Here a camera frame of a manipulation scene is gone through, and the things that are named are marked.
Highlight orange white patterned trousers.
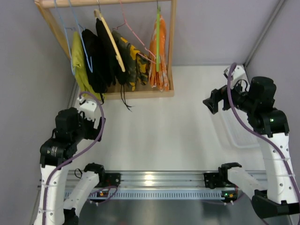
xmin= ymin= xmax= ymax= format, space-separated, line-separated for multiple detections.
xmin=149 ymin=15 xmax=169 ymax=91

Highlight green plastic hanger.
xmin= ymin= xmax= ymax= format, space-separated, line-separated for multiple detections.
xmin=156 ymin=1 xmax=160 ymax=72

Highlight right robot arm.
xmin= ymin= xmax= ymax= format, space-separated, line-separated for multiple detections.
xmin=203 ymin=76 xmax=300 ymax=219

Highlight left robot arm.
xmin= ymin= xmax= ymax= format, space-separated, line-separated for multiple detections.
xmin=34 ymin=107 xmax=106 ymax=225

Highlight black trousers on blue hanger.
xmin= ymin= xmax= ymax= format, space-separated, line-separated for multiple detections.
xmin=82 ymin=29 xmax=108 ymax=104

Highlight yellow-green trousers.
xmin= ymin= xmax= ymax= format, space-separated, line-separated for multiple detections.
xmin=71 ymin=31 xmax=105 ymax=103

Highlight black trousers on wooden hanger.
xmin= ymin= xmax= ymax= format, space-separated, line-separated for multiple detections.
xmin=96 ymin=18 xmax=126 ymax=86

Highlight camouflage trousers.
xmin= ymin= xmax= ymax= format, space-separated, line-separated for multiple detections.
xmin=112 ymin=30 xmax=150 ymax=91

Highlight beige wooden hanger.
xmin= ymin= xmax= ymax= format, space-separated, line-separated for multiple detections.
xmin=94 ymin=9 xmax=125 ymax=72

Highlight white plastic basket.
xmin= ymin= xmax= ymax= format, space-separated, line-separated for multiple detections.
xmin=220 ymin=109 xmax=260 ymax=149

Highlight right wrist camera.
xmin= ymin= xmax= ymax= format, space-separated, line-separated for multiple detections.
xmin=223 ymin=65 xmax=246 ymax=89

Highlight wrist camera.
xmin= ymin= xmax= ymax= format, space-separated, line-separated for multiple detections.
xmin=77 ymin=97 xmax=97 ymax=121
xmin=223 ymin=65 xmax=246 ymax=89

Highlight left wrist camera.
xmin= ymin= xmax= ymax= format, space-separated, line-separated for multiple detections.
xmin=77 ymin=97 xmax=97 ymax=121

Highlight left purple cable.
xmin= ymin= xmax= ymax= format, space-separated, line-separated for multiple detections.
xmin=41 ymin=91 xmax=118 ymax=225

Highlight wooden clothes rack frame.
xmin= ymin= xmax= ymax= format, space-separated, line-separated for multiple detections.
xmin=34 ymin=0 xmax=177 ymax=99

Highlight blue wire hanger right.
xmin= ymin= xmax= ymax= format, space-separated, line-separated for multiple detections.
xmin=68 ymin=0 xmax=93 ymax=72

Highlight blue wire hanger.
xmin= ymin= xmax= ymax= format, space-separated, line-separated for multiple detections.
xmin=53 ymin=0 xmax=75 ymax=76
xmin=68 ymin=0 xmax=93 ymax=72

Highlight aluminium mounting rail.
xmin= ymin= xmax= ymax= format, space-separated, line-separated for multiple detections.
xmin=37 ymin=170 xmax=269 ymax=190

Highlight slotted cable duct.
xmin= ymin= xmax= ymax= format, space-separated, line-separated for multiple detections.
xmin=88 ymin=189 xmax=237 ymax=201

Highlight pink wire hanger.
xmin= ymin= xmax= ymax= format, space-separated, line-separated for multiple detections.
xmin=112 ymin=0 xmax=157 ymax=65

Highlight blue wire hanger left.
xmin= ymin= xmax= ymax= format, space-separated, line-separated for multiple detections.
xmin=53 ymin=0 xmax=75 ymax=76

